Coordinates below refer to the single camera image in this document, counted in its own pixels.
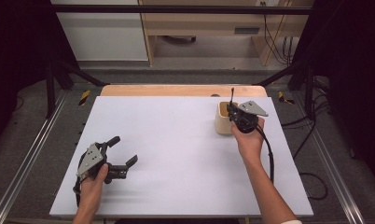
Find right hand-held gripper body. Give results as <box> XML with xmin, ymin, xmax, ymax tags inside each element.
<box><xmin>234</xmin><ymin>100</ymin><xmax>270</xmax><ymax>134</ymax></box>

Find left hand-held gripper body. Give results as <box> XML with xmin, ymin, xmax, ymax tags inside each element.
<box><xmin>76</xmin><ymin>142</ymin><xmax>128</xmax><ymax>185</ymax></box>

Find beige square pen holder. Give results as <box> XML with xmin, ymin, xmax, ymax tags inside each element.
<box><xmin>215</xmin><ymin>100</ymin><xmax>240</xmax><ymax>136</ymax></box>

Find person's right hand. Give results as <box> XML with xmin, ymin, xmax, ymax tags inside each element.
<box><xmin>230</xmin><ymin>118</ymin><xmax>266</xmax><ymax>165</ymax></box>

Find person's left hand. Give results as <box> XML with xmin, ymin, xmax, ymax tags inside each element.
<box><xmin>78</xmin><ymin>163</ymin><xmax>109</xmax><ymax>212</ymax></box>

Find yellow clamp right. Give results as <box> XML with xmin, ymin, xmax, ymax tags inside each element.
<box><xmin>277</xmin><ymin>91</ymin><xmax>296</xmax><ymax>105</ymax></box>

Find yellow clamp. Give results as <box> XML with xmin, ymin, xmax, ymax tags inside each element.
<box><xmin>78</xmin><ymin>90</ymin><xmax>91</xmax><ymax>106</ymax></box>
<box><xmin>277</xmin><ymin>91</ymin><xmax>296</xmax><ymax>105</ymax></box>

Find yellow clamp left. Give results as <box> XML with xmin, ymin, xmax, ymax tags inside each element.
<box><xmin>78</xmin><ymin>90</ymin><xmax>91</xmax><ymax>106</ymax></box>

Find wooden table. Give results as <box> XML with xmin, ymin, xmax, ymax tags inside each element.
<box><xmin>100</xmin><ymin>84</ymin><xmax>269</xmax><ymax>98</ymax></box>

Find black metal stand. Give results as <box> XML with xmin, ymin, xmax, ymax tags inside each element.
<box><xmin>45</xmin><ymin>60</ymin><xmax>111</xmax><ymax>119</ymax></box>
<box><xmin>253</xmin><ymin>60</ymin><xmax>317</xmax><ymax>121</ymax></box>

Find light wooden desk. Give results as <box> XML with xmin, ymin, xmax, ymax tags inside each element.
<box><xmin>138</xmin><ymin>0</ymin><xmax>314</xmax><ymax>67</ymax></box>

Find white cabinet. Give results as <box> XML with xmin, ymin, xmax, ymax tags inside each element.
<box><xmin>50</xmin><ymin>0</ymin><xmax>149</xmax><ymax>63</ymax></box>

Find black curtain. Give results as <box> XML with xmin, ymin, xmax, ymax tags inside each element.
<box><xmin>291</xmin><ymin>0</ymin><xmax>375</xmax><ymax>191</ymax></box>
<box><xmin>0</xmin><ymin>0</ymin><xmax>81</xmax><ymax>152</ymax></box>

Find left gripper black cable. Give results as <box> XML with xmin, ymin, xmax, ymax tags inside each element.
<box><xmin>72</xmin><ymin>152</ymin><xmax>85</xmax><ymax>208</ymax></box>

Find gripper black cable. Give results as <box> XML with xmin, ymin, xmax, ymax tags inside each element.
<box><xmin>72</xmin><ymin>152</ymin><xmax>85</xmax><ymax>208</ymax></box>
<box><xmin>255</xmin><ymin>124</ymin><xmax>276</xmax><ymax>185</ymax></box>

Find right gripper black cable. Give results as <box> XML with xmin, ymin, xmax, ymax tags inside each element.
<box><xmin>255</xmin><ymin>124</ymin><xmax>276</xmax><ymax>185</ymax></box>

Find aluminium floor rail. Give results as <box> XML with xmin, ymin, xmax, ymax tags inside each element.
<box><xmin>0</xmin><ymin>90</ymin><xmax>69</xmax><ymax>224</ymax></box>
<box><xmin>292</xmin><ymin>91</ymin><xmax>367</xmax><ymax>224</ymax></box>

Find hanging black cables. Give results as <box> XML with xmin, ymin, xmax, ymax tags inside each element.
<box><xmin>259</xmin><ymin>1</ymin><xmax>297</xmax><ymax>66</ymax></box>

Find black floor cable loop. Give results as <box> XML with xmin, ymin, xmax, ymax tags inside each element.
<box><xmin>300</xmin><ymin>172</ymin><xmax>329</xmax><ymax>202</ymax></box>

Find black horizontal frame bar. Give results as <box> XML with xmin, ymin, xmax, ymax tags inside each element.
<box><xmin>49</xmin><ymin>4</ymin><xmax>313</xmax><ymax>16</ymax></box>

